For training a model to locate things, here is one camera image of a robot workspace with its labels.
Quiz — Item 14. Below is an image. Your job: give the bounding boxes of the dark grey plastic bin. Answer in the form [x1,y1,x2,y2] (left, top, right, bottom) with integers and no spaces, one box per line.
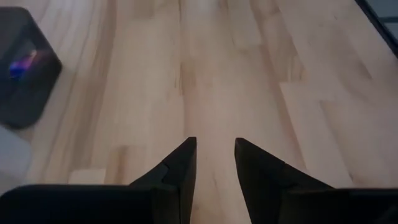
[0,6,63,131]

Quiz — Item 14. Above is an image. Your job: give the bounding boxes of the iridescent rainbow spoon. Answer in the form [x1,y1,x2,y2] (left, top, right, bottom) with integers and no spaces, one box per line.
[8,49,38,80]

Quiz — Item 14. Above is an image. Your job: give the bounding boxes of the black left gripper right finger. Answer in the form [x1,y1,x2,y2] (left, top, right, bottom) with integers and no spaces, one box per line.
[234,138,335,224]

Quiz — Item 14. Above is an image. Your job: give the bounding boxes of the black aluminium table frame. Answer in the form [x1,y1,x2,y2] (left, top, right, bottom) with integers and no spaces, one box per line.
[354,0,398,60]

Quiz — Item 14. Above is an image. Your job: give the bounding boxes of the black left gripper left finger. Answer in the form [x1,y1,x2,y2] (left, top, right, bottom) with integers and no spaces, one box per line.
[129,136,198,224]

